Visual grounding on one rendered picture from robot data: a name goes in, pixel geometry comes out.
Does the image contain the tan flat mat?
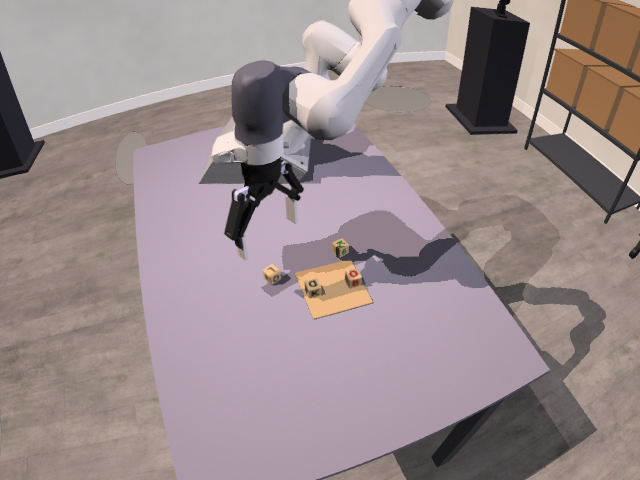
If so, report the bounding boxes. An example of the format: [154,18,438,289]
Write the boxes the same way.
[295,259,373,320]

